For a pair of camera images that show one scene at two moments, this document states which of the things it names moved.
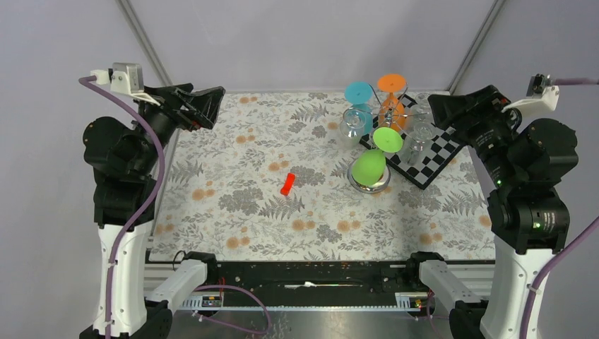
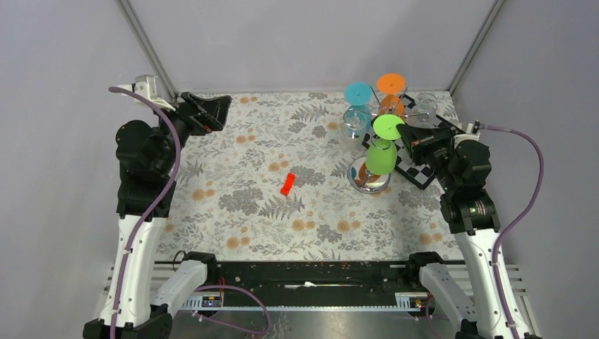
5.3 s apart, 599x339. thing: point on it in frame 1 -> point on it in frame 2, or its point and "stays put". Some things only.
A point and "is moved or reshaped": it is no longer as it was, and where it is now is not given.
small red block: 288,183 stays put
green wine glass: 369,171 is moved or reshaped
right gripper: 465,114 -> 417,140
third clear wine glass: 423,112 stays put
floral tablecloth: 266,179 stays put
